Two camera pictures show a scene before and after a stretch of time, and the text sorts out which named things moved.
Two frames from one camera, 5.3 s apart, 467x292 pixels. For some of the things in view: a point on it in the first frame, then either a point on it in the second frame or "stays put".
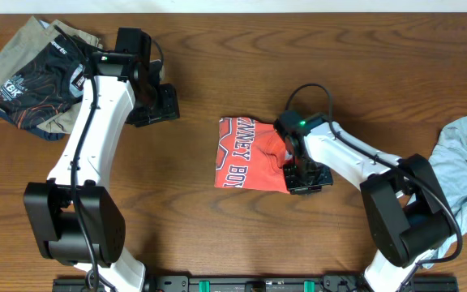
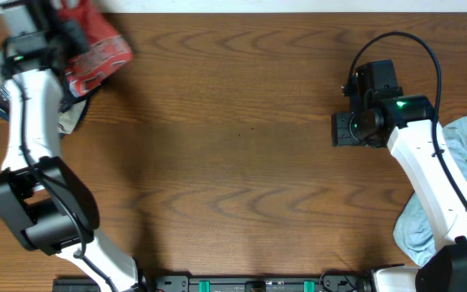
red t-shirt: (250, 154) -> (109, 50)
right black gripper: (294, 186) -> (340, 130)
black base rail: (259, 284) stays put
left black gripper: (170, 109) -> (72, 27)
